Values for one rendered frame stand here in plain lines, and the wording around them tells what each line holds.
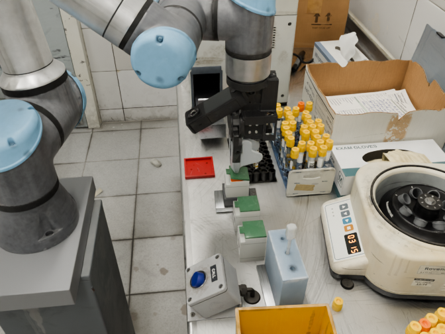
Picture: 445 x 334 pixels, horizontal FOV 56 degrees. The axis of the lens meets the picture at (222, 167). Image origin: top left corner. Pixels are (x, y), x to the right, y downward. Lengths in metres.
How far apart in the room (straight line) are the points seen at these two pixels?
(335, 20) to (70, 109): 1.02
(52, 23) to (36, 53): 1.72
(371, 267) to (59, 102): 0.61
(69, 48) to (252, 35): 1.95
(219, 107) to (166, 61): 0.22
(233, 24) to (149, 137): 2.01
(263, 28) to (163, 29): 0.18
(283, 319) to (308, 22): 1.11
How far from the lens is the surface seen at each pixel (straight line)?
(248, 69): 0.68
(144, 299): 1.82
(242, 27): 0.65
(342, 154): 0.95
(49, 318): 0.94
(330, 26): 1.57
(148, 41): 0.52
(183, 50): 0.52
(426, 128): 1.05
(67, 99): 0.83
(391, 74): 1.23
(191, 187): 0.94
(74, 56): 2.56
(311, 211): 0.90
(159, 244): 1.98
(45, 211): 0.79
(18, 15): 0.77
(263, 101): 0.73
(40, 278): 0.78
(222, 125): 1.03
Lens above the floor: 1.51
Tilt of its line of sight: 40 degrees down
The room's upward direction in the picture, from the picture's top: straight up
